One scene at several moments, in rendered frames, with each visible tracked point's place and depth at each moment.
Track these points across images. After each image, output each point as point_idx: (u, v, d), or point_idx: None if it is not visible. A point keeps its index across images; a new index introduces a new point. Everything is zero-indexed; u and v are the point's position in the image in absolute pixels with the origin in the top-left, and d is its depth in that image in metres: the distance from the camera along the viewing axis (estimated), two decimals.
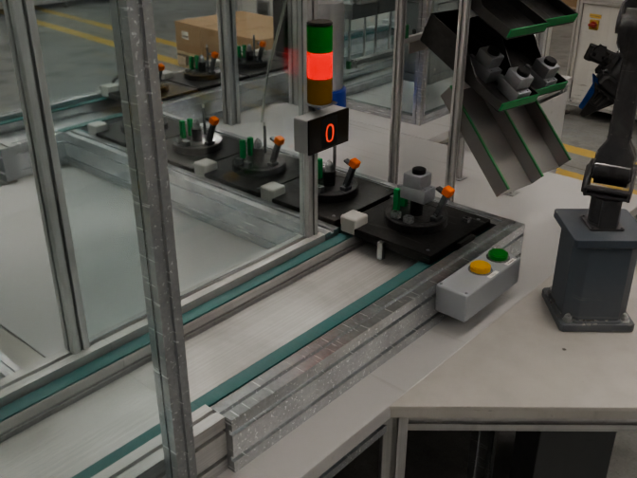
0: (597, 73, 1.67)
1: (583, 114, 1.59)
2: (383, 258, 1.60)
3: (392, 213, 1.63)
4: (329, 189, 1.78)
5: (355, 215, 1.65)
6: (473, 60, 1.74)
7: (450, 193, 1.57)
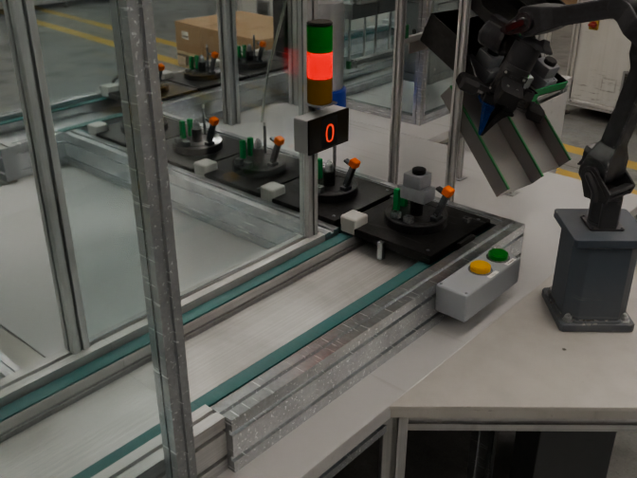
0: (485, 99, 1.51)
1: (483, 133, 1.56)
2: (383, 258, 1.60)
3: (392, 213, 1.63)
4: (329, 189, 1.78)
5: (355, 215, 1.65)
6: (473, 60, 1.74)
7: (450, 193, 1.57)
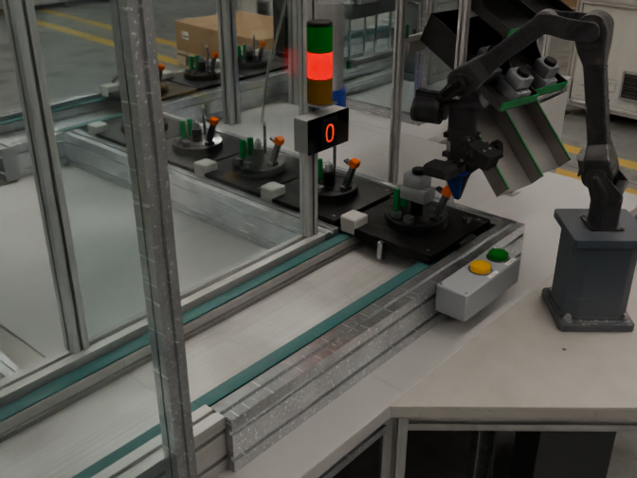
0: (460, 171, 1.51)
1: (458, 195, 1.58)
2: (383, 258, 1.60)
3: (392, 213, 1.63)
4: (329, 189, 1.78)
5: (355, 215, 1.65)
6: None
7: (450, 193, 1.57)
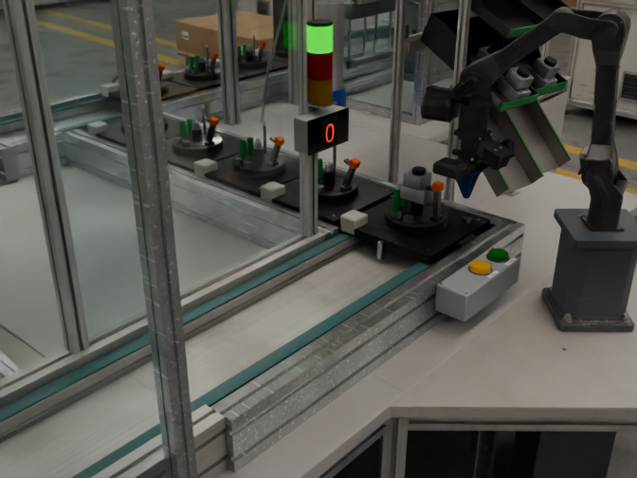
0: (470, 170, 1.49)
1: (467, 194, 1.56)
2: (383, 258, 1.60)
3: (392, 213, 1.63)
4: (329, 189, 1.78)
5: (355, 215, 1.65)
6: (473, 60, 1.74)
7: (440, 187, 1.59)
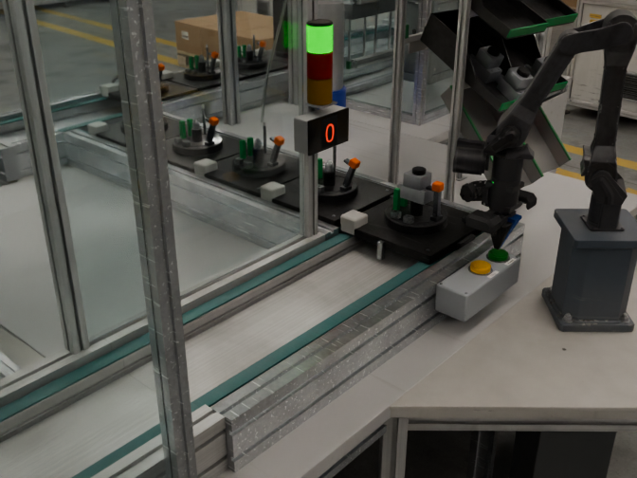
0: None
1: (496, 247, 1.52)
2: (383, 258, 1.60)
3: (392, 213, 1.63)
4: (329, 189, 1.78)
5: (355, 215, 1.65)
6: (473, 60, 1.74)
7: (440, 187, 1.59)
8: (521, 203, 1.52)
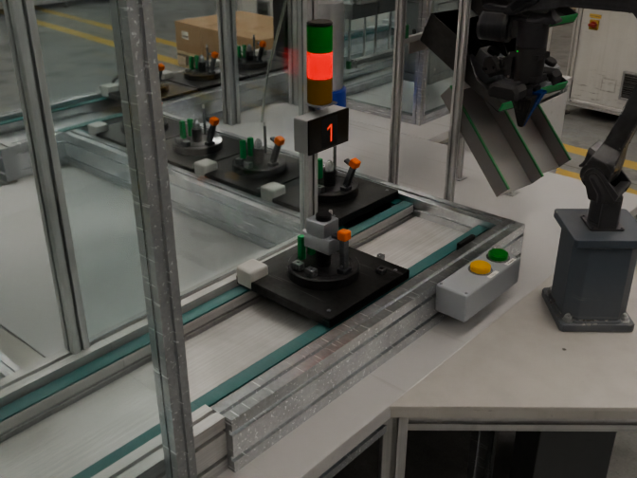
0: None
1: (519, 124, 1.47)
2: None
3: (294, 265, 1.42)
4: (329, 189, 1.78)
5: (253, 266, 1.44)
6: (473, 60, 1.74)
7: (346, 236, 1.38)
8: (546, 78, 1.46)
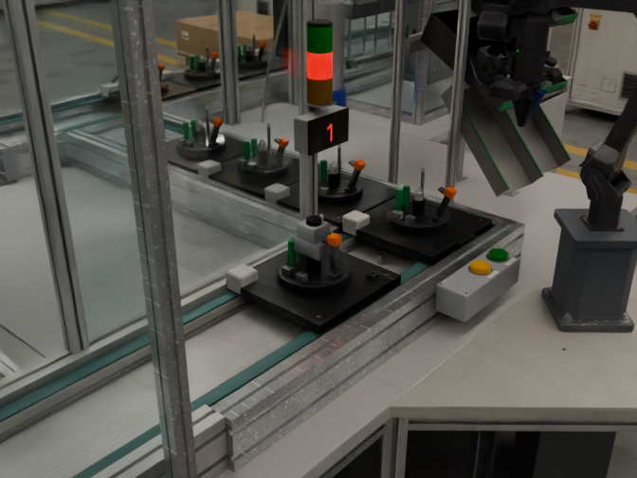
0: None
1: (520, 124, 1.47)
2: None
3: (284, 270, 1.40)
4: (420, 219, 1.63)
5: (243, 271, 1.42)
6: (473, 60, 1.74)
7: (336, 241, 1.36)
8: (547, 78, 1.46)
